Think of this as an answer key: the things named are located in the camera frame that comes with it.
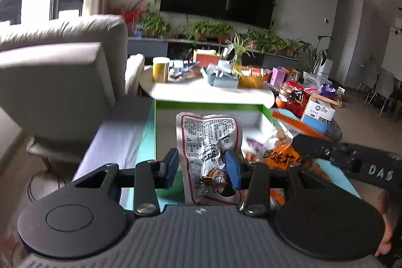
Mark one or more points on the white and blue carton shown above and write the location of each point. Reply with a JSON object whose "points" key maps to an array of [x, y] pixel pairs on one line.
{"points": [[318, 111]]}

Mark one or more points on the orange cup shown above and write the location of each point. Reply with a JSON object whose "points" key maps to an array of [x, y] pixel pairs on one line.
{"points": [[281, 102]]}

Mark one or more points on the dining chairs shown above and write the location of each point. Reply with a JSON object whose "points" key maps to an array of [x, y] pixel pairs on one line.
{"points": [[381, 84]]}

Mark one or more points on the white cushion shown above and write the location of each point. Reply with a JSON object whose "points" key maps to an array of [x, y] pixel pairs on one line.
{"points": [[134, 75]]}

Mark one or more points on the spider plant in vase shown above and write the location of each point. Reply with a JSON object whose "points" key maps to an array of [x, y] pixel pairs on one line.
{"points": [[238, 48]]}

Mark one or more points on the patterned teal tablecloth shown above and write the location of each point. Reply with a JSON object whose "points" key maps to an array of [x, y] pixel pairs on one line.
{"points": [[110, 145]]}

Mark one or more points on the person's right hand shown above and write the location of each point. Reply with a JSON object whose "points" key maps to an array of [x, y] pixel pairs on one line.
{"points": [[386, 217]]}

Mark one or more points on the white air purifier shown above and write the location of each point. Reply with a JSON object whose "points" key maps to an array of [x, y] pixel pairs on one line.
{"points": [[326, 67]]}

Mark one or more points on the orange tissue box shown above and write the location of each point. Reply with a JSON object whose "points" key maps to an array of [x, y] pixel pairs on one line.
{"points": [[205, 59]]}

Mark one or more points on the tall leafy plant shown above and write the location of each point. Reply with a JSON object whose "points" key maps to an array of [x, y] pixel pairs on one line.
{"points": [[315, 51]]}

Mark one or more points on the pink box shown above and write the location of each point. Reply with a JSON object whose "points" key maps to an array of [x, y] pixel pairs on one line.
{"points": [[279, 76]]}

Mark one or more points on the orange peanut packet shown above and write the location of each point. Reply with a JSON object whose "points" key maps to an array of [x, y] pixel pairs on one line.
{"points": [[276, 156]]}

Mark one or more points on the green cardboard box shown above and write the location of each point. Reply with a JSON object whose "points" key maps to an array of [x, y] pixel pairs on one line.
{"points": [[163, 130]]}

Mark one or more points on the silver snack packet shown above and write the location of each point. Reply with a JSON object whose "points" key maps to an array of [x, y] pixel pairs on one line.
{"points": [[204, 142]]}

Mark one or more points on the red flower plant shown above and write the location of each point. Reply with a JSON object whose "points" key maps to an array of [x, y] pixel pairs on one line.
{"points": [[128, 12]]}

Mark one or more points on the grey television cabinet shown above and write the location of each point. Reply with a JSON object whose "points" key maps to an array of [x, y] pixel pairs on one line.
{"points": [[150, 46]]}

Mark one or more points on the yellow can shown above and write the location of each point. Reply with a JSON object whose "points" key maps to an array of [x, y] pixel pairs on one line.
{"points": [[160, 70]]}

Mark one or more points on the grey armchair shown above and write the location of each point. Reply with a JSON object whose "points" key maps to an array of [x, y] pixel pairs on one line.
{"points": [[62, 73]]}

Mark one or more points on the white round coffee table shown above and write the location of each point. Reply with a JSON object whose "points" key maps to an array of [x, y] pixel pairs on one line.
{"points": [[194, 93]]}

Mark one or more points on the red snack packets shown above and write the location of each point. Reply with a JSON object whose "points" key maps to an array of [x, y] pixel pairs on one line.
{"points": [[298, 100]]}

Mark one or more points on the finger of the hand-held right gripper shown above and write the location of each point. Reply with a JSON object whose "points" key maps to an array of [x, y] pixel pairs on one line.
{"points": [[314, 147]]}

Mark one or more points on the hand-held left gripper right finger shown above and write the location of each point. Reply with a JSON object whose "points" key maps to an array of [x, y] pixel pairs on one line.
{"points": [[234, 170]]}

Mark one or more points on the yellow woven basket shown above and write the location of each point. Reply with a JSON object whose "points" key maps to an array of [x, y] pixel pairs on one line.
{"points": [[251, 81]]}

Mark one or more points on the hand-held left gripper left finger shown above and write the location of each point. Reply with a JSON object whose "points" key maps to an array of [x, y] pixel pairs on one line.
{"points": [[171, 167]]}

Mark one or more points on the teal plastic tray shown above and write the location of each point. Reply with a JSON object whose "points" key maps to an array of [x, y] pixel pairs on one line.
{"points": [[221, 81]]}

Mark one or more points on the purple gift bag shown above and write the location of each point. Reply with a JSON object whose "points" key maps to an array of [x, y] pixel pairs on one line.
{"points": [[328, 90]]}

